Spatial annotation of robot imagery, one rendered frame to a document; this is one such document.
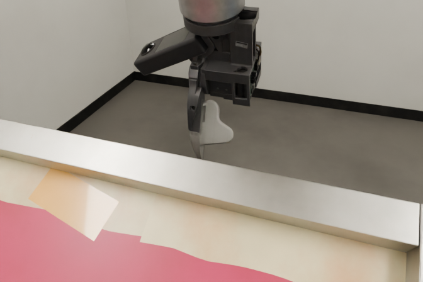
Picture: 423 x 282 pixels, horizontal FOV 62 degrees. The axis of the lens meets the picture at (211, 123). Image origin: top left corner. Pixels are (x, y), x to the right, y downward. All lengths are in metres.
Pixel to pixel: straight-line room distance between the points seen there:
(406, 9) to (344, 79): 0.81
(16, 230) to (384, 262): 0.39
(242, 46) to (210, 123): 0.12
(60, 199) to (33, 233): 0.05
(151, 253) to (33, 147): 0.18
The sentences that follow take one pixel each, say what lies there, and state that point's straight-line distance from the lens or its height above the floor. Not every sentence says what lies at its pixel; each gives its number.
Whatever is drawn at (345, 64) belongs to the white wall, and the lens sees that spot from 3.74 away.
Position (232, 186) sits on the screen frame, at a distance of 0.35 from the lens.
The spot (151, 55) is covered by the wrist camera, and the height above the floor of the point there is 1.62.
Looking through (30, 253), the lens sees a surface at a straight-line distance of 0.46.
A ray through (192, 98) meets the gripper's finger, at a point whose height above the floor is 1.57.
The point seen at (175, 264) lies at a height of 1.47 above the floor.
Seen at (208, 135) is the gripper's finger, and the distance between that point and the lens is 0.48.
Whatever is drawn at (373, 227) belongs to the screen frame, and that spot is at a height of 1.54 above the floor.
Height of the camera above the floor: 1.78
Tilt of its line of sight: 31 degrees down
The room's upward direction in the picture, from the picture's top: straight up
